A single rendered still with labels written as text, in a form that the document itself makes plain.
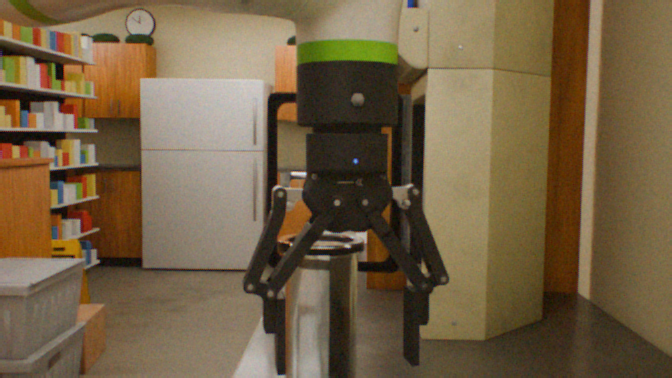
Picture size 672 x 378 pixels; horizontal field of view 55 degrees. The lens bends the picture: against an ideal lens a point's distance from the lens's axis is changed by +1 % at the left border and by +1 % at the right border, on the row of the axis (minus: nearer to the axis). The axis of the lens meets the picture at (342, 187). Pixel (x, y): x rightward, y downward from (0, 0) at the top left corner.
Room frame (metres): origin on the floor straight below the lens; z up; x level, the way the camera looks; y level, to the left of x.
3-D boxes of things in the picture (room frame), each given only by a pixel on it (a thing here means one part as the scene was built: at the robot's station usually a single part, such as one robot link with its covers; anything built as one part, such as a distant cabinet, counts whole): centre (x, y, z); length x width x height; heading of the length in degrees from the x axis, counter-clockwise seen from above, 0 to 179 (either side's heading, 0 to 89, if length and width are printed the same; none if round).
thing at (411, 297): (0.60, -0.07, 1.12); 0.03 x 0.01 x 0.07; 11
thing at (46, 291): (2.95, 1.50, 0.49); 0.60 x 0.42 x 0.33; 179
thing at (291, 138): (1.44, 0.02, 1.19); 0.30 x 0.01 x 0.40; 82
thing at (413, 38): (1.27, -0.09, 1.46); 0.32 x 0.11 x 0.10; 179
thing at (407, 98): (1.41, -0.14, 1.19); 0.03 x 0.02 x 0.39; 179
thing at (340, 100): (0.59, 0.00, 1.33); 0.12 x 0.09 x 0.06; 11
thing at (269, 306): (0.57, 0.07, 1.14); 0.03 x 0.01 x 0.05; 101
